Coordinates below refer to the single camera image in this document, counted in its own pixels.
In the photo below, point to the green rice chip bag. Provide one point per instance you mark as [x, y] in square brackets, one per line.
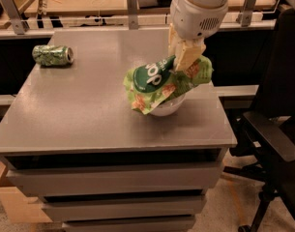
[153, 84]

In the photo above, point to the black office chair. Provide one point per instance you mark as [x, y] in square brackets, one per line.
[267, 129]

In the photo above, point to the metal bracket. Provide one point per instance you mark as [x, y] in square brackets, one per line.
[11, 9]
[132, 14]
[245, 15]

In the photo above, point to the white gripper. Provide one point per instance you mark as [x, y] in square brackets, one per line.
[194, 18]

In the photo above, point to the cardboard box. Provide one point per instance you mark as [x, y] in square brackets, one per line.
[18, 207]

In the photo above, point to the green soda can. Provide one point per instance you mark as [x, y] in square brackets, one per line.
[53, 55]

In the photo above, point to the wooden workbench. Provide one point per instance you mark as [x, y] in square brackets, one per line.
[73, 8]

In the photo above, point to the middle metal bracket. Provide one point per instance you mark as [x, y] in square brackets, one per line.
[132, 14]

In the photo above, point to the left metal bracket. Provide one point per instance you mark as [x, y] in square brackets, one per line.
[11, 9]

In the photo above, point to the right metal bracket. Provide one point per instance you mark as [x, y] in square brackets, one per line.
[245, 15]

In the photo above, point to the white bowl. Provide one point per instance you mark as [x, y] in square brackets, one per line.
[168, 107]

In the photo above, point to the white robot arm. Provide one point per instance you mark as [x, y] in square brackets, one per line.
[192, 21]

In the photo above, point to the grey drawer cabinet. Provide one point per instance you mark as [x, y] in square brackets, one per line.
[71, 139]

